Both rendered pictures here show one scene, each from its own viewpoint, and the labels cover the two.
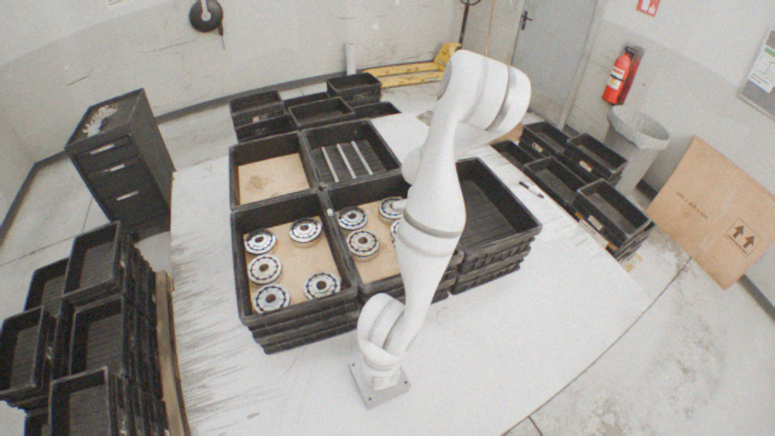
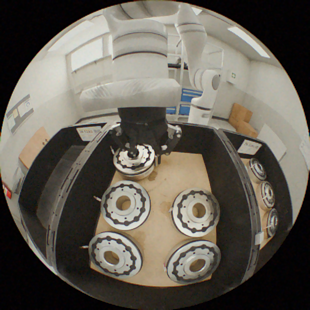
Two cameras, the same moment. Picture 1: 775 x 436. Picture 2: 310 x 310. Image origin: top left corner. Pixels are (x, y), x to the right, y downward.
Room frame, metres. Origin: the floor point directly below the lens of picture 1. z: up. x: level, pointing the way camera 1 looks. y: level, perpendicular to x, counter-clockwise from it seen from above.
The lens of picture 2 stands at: (0.68, 0.01, 1.03)
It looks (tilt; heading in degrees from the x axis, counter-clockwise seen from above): 47 degrees down; 210
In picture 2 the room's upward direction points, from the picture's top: straight up
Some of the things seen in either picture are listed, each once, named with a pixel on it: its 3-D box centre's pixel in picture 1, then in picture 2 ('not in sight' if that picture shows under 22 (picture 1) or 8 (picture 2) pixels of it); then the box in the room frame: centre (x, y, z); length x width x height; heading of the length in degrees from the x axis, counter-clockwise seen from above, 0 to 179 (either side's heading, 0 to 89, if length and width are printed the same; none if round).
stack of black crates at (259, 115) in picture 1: (259, 126); not in sight; (2.15, 1.04, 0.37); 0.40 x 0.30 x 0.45; 119
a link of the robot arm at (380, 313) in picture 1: (385, 331); (204, 89); (0.27, -0.01, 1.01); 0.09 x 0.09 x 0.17; 59
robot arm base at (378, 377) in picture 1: (381, 360); (197, 124); (0.27, 0.00, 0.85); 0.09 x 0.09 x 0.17; 21
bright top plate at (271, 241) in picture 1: (259, 240); (273, 222); (0.61, 0.39, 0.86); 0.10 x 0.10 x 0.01
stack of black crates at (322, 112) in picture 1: (323, 137); not in sight; (2.00, 0.49, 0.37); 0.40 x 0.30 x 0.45; 119
